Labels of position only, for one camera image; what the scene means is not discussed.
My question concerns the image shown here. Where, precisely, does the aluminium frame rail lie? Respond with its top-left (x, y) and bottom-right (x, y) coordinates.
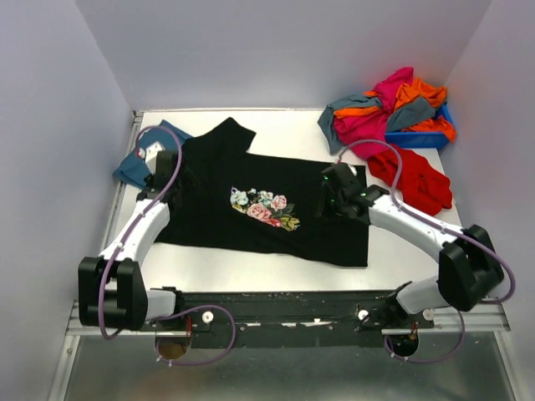
top-left (45, 110), bottom-right (145, 401)

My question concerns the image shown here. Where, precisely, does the orange t shirt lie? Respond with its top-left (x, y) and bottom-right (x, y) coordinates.
top-left (333, 78), bottom-right (456, 142)

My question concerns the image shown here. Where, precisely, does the blue plastic bin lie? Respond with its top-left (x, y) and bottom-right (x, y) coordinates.
top-left (385, 103), bottom-right (456, 150)

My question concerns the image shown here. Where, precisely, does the grey blue t shirt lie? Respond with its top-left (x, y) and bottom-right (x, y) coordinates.
top-left (318, 96), bottom-right (436, 155)

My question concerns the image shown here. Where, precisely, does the black t shirt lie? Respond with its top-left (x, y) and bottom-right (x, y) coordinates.
top-left (157, 118), bottom-right (369, 267)

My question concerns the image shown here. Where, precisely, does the folded blue t shirt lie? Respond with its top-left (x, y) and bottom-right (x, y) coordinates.
top-left (113, 119), bottom-right (192, 189)

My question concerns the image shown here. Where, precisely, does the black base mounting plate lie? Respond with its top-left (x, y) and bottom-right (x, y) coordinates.
top-left (142, 291), bottom-right (434, 349)

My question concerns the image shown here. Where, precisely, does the red t shirt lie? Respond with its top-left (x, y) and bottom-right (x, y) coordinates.
top-left (368, 147), bottom-right (453, 216)

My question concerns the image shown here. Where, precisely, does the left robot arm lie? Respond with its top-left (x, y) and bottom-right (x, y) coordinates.
top-left (78, 150), bottom-right (195, 332)

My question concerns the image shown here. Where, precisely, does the magenta t shirt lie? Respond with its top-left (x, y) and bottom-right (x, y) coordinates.
top-left (332, 67), bottom-right (414, 145)

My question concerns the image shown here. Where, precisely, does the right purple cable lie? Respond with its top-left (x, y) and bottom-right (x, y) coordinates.
top-left (336, 140), bottom-right (517, 365)

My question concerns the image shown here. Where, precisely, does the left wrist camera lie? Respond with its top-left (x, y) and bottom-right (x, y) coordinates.
top-left (135, 141), bottom-right (165, 164)

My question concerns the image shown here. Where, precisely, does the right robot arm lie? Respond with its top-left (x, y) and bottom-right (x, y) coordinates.
top-left (318, 163), bottom-right (504, 327)

